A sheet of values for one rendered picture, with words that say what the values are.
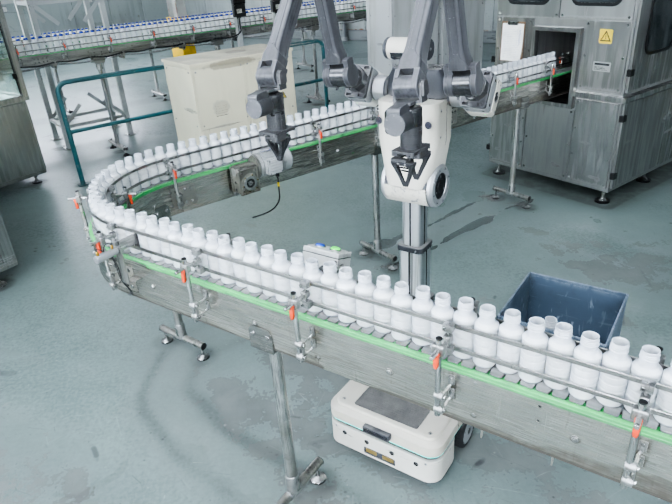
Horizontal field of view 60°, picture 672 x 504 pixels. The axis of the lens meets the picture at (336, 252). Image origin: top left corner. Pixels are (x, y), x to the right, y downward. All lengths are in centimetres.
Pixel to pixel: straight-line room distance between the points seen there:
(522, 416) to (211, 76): 458
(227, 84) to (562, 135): 299
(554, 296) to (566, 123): 324
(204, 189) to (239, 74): 272
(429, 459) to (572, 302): 85
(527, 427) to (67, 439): 222
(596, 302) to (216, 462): 171
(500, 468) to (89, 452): 183
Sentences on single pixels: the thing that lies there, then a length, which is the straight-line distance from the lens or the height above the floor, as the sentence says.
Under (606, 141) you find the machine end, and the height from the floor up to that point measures 53.
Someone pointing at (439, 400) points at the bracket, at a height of 92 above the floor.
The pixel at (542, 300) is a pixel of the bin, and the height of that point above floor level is 85.
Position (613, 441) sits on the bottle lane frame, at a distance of 151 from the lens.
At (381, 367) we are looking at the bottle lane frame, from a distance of 167.
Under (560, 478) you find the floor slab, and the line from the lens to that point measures 270.
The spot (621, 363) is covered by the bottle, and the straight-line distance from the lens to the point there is 143.
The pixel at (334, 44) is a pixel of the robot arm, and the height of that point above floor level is 169.
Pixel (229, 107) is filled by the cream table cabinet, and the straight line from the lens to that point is 570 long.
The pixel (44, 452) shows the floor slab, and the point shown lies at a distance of 313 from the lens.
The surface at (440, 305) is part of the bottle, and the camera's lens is 150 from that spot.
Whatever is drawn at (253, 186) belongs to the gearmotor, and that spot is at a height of 89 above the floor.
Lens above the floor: 195
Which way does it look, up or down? 27 degrees down
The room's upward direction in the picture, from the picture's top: 4 degrees counter-clockwise
